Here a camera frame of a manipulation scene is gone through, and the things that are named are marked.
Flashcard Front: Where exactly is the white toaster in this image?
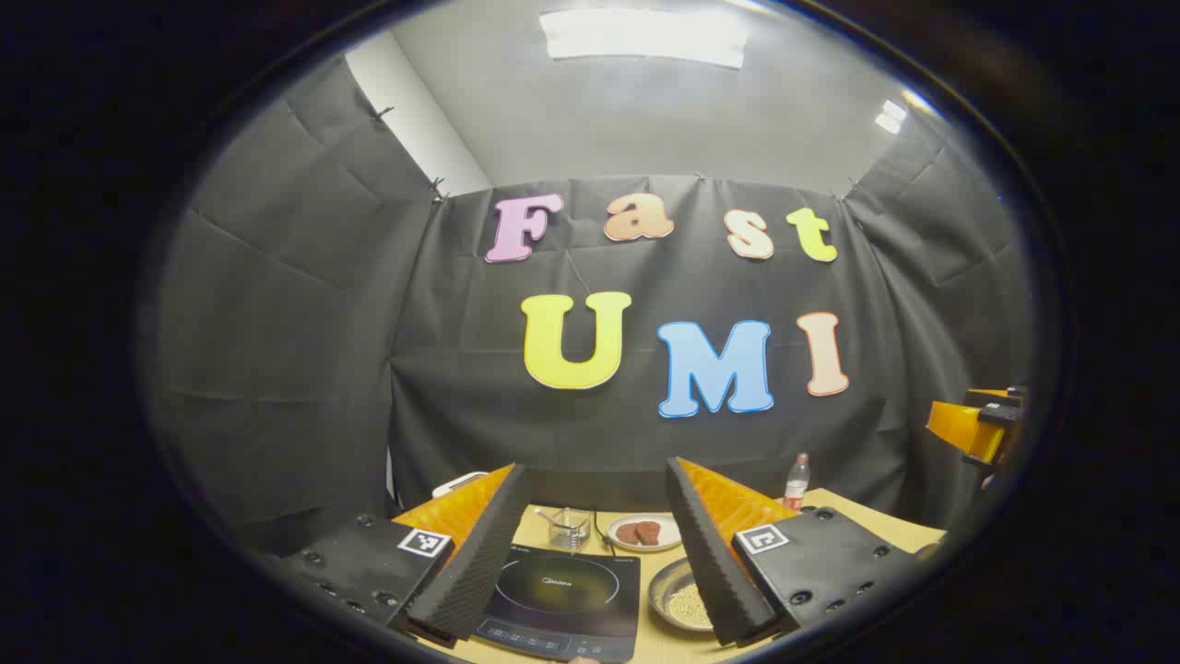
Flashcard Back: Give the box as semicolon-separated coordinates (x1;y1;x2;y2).
431;470;490;504

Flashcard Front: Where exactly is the large ceiling light panel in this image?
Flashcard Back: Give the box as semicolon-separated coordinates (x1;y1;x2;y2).
539;9;749;70

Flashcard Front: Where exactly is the black backdrop cloth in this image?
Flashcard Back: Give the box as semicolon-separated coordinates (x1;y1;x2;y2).
147;51;1038;554

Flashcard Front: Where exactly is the steel pot with black handles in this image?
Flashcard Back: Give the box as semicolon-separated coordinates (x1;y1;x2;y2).
648;557;720;634

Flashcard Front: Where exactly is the clear bottle with red label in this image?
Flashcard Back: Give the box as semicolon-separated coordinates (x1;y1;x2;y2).
783;452;812;511

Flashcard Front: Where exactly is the black induction cooktop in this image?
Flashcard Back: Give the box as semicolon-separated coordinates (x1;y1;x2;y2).
475;544;642;663

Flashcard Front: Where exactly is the small wire basket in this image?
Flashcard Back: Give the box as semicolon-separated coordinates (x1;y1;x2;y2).
549;507;593;552

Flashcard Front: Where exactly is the round white plate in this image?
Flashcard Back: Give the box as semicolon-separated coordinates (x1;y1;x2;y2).
606;513;683;553

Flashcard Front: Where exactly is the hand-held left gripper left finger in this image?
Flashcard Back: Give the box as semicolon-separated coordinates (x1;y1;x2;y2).
279;463;532;645

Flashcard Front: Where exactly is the large pile of yellow soybeans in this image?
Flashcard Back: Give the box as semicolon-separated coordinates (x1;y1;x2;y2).
666;581;713;630

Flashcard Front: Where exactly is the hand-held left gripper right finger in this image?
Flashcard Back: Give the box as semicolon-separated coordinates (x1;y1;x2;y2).
664;456;925;648

